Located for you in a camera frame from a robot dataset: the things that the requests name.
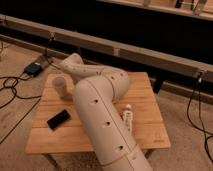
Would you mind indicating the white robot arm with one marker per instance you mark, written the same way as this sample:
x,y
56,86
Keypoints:
x,y
96,88

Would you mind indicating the white bottle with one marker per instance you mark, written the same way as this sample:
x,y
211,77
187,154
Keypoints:
x,y
128,117

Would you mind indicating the translucent plastic cup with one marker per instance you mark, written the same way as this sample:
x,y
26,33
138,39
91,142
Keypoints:
x,y
60,86

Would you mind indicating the black phone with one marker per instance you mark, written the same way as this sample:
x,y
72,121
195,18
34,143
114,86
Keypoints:
x,y
58,119

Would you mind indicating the wooden table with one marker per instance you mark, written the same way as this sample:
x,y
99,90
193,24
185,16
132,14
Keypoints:
x,y
148,125

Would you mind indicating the black power adapter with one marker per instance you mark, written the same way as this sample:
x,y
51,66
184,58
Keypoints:
x,y
33,69

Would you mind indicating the long wooden beam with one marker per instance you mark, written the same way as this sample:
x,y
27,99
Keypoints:
x,y
172,63

